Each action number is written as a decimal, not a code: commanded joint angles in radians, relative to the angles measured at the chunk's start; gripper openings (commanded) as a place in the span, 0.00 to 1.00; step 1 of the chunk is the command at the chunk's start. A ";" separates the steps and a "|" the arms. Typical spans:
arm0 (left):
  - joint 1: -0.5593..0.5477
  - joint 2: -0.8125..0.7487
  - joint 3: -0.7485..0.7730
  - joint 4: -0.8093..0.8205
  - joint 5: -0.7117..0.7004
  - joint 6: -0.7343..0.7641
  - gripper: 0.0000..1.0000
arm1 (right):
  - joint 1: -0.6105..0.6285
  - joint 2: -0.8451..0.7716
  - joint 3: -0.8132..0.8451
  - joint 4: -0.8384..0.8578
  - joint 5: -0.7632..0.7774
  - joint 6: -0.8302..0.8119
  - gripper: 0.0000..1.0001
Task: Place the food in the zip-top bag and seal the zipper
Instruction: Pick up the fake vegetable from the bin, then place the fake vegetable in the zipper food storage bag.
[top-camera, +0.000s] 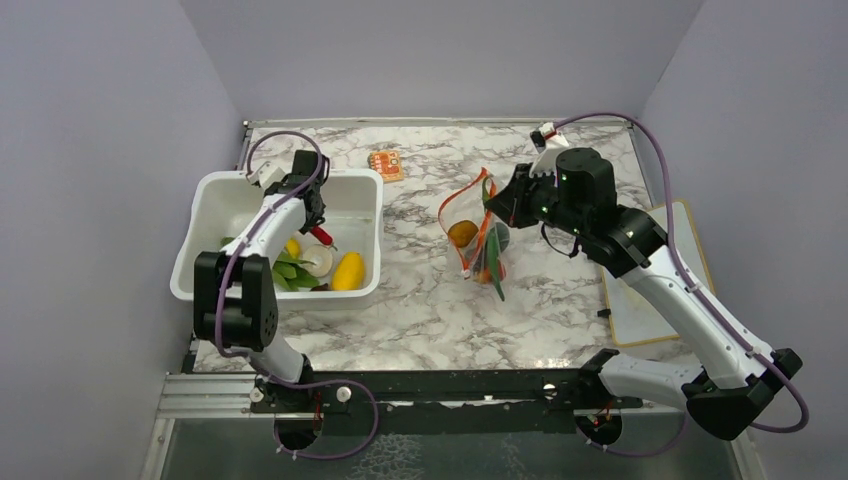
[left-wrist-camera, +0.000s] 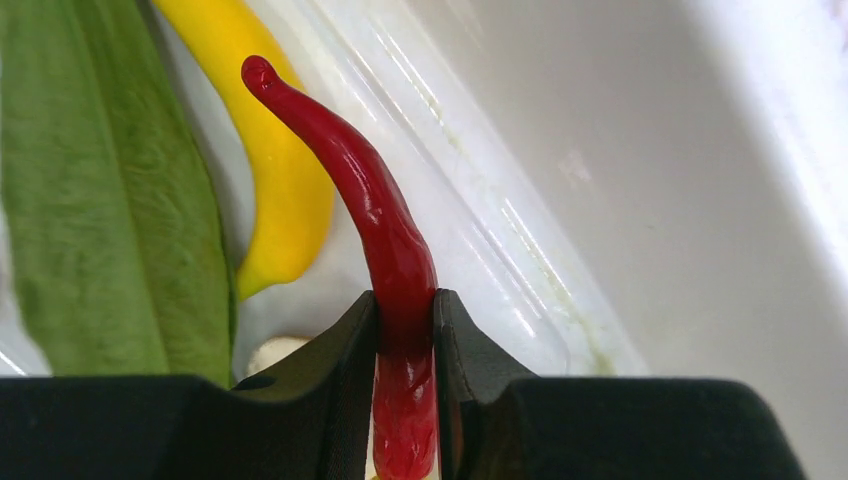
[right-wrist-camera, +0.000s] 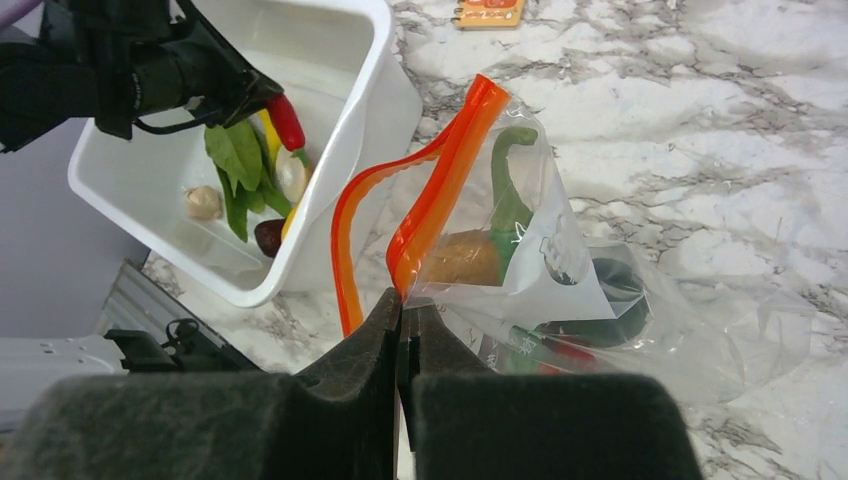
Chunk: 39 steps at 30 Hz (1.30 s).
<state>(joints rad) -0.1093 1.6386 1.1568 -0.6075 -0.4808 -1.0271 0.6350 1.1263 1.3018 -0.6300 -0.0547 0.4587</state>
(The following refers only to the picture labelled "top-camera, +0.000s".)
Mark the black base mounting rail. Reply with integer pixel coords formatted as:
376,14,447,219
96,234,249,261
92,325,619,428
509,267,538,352
249,368,643,447

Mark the green leaf vegetable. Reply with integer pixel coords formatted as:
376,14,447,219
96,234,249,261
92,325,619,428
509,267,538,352
219,237,323,293

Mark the white mushroom toy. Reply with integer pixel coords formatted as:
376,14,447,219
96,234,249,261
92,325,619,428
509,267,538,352
300,244,335,278

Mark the yellow mango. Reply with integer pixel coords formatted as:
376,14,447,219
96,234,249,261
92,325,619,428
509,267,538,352
330,252,366,291

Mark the green chili pepper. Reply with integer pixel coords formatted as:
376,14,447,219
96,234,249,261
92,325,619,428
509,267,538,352
482,176,505,301

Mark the red chili pepper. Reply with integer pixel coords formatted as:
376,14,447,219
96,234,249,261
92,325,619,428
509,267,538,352
310,226,335,248

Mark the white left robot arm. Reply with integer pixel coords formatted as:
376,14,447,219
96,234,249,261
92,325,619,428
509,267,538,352
193,150,329,411

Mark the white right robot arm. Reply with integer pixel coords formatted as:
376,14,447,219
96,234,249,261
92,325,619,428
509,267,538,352
484,148,802,440

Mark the brown kiwi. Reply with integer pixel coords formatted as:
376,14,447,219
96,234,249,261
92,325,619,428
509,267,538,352
447,220,479,249

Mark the dark green avocado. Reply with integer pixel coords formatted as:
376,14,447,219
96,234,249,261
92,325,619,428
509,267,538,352
494,222,511,252

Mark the white board yellow rim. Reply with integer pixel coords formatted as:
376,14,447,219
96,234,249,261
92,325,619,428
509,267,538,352
601,199,715,348

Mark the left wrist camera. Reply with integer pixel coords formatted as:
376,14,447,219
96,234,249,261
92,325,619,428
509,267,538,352
247,161,286,191

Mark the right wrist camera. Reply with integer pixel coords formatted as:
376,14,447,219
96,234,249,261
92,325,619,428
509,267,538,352
529,122,570,177

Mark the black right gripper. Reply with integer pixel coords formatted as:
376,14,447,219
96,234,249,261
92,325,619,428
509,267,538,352
486,163,588,238

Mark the clear orange-zipper zip bag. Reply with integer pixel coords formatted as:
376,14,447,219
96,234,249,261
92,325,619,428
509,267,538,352
437,168,510,285

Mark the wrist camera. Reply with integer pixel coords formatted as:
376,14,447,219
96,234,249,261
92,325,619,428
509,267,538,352
529,122,570,177
247,161,286,191

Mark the yellow banana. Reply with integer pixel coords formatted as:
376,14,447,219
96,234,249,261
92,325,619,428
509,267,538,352
285,237,301,259

